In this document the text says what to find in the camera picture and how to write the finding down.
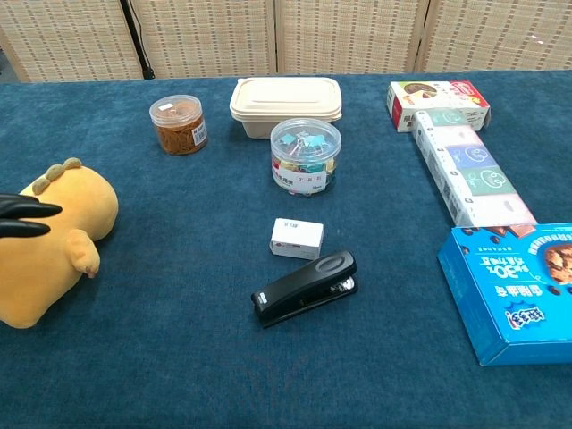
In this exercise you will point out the black stapler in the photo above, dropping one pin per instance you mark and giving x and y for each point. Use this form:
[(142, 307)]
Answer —
[(308, 286)]

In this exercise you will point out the black stand pole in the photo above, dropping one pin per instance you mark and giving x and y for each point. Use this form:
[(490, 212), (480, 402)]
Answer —
[(136, 40)]

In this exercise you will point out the blue cookie box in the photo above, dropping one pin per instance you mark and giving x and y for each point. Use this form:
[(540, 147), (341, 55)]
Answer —
[(514, 290)]

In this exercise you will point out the woven folding screen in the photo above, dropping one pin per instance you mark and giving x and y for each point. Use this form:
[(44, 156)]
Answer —
[(286, 36)]

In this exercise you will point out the clear jar of binder clips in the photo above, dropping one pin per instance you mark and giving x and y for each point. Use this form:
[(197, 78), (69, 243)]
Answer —
[(304, 156)]

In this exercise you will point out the small white staples box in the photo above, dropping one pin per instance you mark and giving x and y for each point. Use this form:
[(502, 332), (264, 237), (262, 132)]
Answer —
[(296, 239)]

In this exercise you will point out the long pastel tissue pack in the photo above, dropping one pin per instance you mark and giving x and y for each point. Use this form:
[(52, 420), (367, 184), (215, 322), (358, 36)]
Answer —
[(469, 170)]

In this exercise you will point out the clear jar of rubber bands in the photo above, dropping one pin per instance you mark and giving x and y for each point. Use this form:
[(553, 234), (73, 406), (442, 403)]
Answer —
[(179, 129)]

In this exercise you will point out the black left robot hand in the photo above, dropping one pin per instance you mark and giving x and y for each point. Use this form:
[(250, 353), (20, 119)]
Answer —
[(20, 210)]

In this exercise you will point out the blue table cloth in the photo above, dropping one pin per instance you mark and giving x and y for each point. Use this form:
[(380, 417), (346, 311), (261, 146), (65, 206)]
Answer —
[(179, 335)]

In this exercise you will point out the beige lidded food container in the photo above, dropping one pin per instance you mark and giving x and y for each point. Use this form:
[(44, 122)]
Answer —
[(286, 103)]

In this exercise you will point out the yellow dinosaur plush toy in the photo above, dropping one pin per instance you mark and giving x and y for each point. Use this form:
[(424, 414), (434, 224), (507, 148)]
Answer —
[(44, 250)]

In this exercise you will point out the red white cake box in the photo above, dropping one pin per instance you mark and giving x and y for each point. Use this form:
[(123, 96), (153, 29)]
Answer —
[(429, 96)]

